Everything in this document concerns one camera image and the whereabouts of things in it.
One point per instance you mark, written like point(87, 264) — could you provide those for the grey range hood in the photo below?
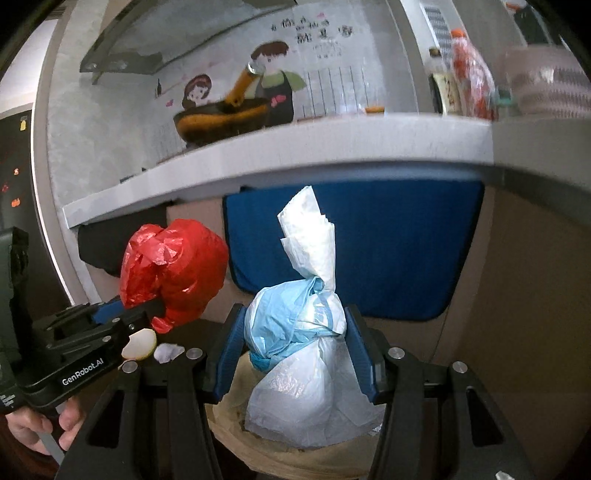
point(124, 50)

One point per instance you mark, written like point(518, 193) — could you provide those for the red plastic bag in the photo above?
point(175, 267)

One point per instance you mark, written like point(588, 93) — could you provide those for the crumpled white tissue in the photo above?
point(168, 353)

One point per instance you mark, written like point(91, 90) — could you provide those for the cartoon cooking wall sticker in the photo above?
point(240, 87)

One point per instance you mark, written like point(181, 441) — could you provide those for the small orange lid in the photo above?
point(374, 110)

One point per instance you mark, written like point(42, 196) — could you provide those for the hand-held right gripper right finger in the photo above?
point(364, 357)

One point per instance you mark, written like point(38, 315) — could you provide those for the white and blue plastic bag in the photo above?
point(304, 332)

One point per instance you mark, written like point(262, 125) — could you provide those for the blue hanging cloth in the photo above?
point(397, 249)

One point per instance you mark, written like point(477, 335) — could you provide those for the person's left hand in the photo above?
point(32, 427)

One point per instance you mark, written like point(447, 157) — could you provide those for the cream eggshell piece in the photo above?
point(138, 346)

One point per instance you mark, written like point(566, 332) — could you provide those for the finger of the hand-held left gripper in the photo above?
point(105, 311)
point(141, 318)

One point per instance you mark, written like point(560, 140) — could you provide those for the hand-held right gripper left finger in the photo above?
point(231, 355)

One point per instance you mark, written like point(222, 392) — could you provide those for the black refrigerator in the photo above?
point(18, 152)

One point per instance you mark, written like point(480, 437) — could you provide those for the dark cloth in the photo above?
point(106, 249)

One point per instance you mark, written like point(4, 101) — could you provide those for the dark sauce bottle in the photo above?
point(443, 90)

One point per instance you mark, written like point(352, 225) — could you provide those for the beige plastic bag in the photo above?
point(286, 461)

